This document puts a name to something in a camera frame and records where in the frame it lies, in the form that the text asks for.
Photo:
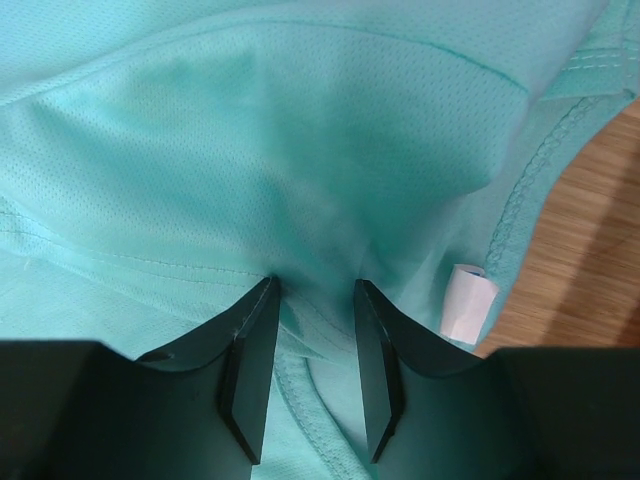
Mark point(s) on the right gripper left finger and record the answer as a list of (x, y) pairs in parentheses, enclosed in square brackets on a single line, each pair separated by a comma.
[(194, 408)]

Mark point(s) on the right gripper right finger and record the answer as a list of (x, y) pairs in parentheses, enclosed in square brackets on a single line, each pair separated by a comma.
[(435, 411)]

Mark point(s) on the teal green t shirt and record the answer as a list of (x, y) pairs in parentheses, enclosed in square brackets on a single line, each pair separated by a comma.
[(159, 158)]

